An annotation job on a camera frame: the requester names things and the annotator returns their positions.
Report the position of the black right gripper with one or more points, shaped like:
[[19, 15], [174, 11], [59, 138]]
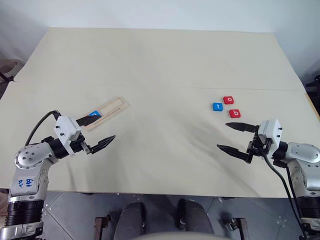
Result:
[[255, 147]]

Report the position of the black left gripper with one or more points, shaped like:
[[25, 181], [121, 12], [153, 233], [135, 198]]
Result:
[[78, 146]]

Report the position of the red letter tile b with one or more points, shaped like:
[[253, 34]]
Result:
[[235, 113]]

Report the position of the red letter tile o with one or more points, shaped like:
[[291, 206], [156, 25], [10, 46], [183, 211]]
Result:
[[229, 100]]

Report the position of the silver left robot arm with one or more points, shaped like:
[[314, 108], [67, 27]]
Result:
[[27, 157]]

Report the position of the light wooden letter tray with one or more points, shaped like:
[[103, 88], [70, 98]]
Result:
[[112, 106]]

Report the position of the blue letter tile t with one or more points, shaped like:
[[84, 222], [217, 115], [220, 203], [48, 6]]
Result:
[[217, 107]]

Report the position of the dark rounded shape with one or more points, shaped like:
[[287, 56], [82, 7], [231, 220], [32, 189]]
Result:
[[132, 217], [193, 215]]

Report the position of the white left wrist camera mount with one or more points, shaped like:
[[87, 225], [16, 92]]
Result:
[[65, 127]]

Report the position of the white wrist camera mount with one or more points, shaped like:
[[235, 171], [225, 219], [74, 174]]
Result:
[[271, 130], [65, 127]]

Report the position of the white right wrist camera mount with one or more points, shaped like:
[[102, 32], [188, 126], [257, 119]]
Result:
[[271, 130]]

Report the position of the rusty metal bracket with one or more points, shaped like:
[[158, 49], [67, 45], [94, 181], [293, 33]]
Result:
[[236, 227], [101, 227]]

